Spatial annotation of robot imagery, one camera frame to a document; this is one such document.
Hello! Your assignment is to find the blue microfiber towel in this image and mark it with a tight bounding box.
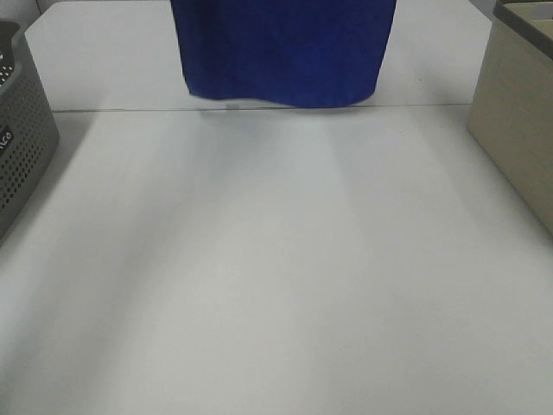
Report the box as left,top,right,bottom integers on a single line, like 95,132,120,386
170,0,396,108

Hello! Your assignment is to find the beige storage box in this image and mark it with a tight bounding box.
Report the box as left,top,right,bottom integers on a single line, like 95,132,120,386
467,1,552,230

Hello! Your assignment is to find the grey perforated plastic basket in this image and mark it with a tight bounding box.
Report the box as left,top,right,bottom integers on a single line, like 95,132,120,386
1,19,60,235

